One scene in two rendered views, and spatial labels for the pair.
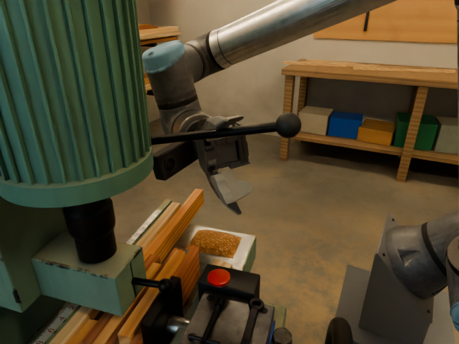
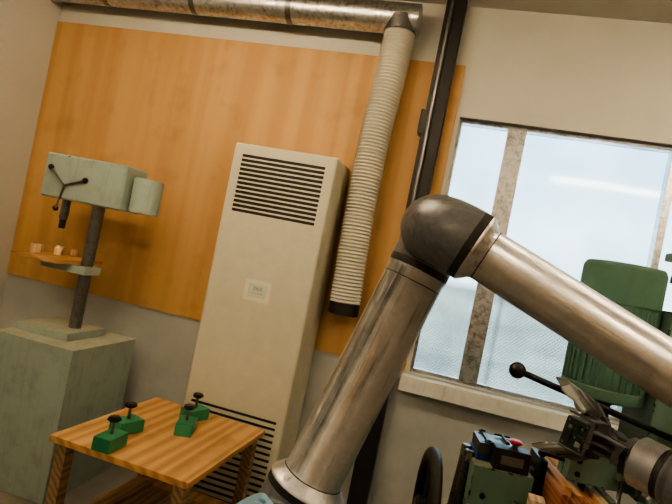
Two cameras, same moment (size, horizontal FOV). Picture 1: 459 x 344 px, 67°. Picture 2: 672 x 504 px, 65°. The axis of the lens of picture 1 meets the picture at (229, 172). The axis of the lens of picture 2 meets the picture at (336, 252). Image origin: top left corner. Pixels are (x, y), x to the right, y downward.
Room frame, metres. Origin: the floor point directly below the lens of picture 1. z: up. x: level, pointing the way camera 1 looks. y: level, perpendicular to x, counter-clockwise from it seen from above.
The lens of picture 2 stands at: (1.45, -0.72, 1.37)
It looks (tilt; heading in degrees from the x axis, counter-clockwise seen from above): 0 degrees down; 168
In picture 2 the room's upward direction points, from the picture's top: 11 degrees clockwise
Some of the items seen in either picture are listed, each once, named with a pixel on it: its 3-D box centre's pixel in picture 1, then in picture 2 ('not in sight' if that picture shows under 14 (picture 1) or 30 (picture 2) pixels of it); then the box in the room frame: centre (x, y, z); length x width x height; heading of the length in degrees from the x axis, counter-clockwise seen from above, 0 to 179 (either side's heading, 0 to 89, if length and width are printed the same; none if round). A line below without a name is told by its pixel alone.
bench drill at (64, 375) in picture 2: not in sight; (78, 318); (-1.40, -1.35, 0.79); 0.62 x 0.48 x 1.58; 65
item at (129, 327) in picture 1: (158, 305); (552, 487); (0.38, 0.11, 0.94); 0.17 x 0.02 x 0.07; 163
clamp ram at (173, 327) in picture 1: (184, 327); (522, 470); (0.33, 0.06, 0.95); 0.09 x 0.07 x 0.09; 163
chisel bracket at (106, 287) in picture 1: (92, 273); (594, 470); (0.39, 0.20, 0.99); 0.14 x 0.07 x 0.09; 73
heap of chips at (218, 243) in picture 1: (214, 239); not in sight; (0.58, 0.03, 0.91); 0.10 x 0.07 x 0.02; 73
